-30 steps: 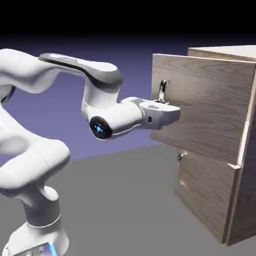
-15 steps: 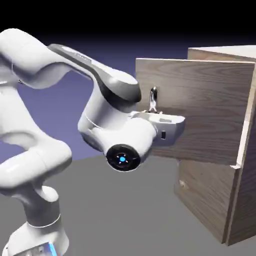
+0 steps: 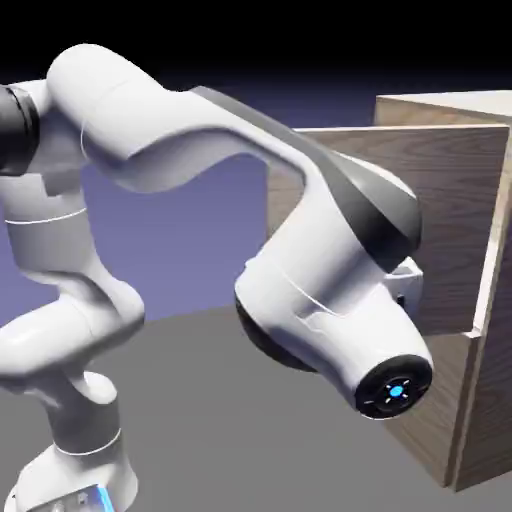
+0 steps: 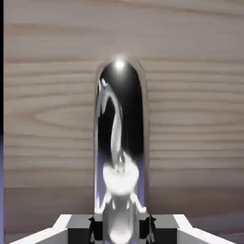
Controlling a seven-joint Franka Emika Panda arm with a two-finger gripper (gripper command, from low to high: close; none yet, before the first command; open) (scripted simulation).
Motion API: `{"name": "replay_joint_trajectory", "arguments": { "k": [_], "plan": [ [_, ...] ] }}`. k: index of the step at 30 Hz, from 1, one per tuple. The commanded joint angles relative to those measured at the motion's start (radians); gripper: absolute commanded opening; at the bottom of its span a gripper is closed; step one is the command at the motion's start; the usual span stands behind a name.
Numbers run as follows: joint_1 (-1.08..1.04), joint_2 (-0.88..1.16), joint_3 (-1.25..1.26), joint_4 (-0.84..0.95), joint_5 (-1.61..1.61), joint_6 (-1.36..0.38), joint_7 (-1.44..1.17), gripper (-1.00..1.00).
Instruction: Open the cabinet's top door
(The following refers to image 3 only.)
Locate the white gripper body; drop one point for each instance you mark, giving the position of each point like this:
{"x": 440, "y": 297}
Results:
{"x": 412, "y": 282}

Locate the large wood cabinet door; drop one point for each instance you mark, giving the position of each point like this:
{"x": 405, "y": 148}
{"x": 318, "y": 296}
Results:
{"x": 452, "y": 192}

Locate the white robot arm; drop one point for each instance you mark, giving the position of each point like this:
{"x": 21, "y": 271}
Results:
{"x": 168, "y": 132}

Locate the light wood cabinet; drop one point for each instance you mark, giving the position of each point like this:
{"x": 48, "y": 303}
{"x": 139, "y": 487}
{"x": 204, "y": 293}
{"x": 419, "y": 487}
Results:
{"x": 492, "y": 400}

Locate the small wood cabinet door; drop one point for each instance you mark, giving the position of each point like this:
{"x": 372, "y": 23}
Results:
{"x": 442, "y": 424}

